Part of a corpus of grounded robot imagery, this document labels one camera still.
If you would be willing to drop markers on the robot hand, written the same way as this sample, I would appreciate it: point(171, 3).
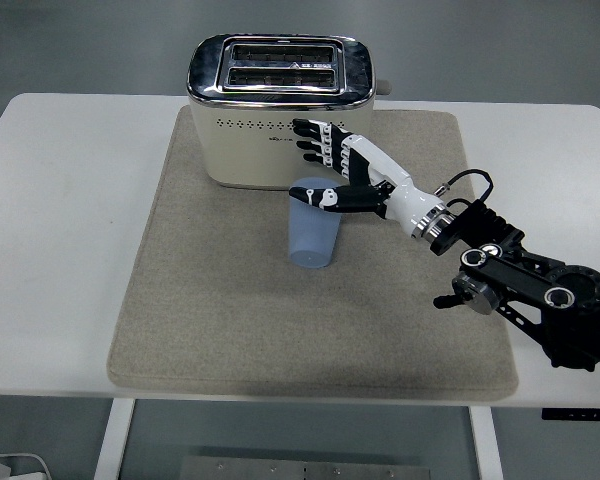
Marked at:
point(405, 197)

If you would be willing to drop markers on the blue plastic cup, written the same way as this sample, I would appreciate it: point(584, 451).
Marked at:
point(310, 240)

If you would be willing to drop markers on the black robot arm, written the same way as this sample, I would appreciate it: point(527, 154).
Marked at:
point(520, 275)

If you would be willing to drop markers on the cream and chrome toaster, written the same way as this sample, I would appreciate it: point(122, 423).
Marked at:
point(250, 155)

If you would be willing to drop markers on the beige fabric mat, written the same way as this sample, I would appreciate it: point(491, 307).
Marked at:
point(230, 325)

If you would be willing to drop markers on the white table leg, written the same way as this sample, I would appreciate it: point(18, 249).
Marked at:
point(114, 440)
point(486, 445)

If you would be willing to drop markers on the black table control panel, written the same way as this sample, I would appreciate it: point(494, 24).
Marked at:
point(580, 413)

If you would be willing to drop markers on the grey metal plate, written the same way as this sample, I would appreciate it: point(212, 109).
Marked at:
point(305, 470)

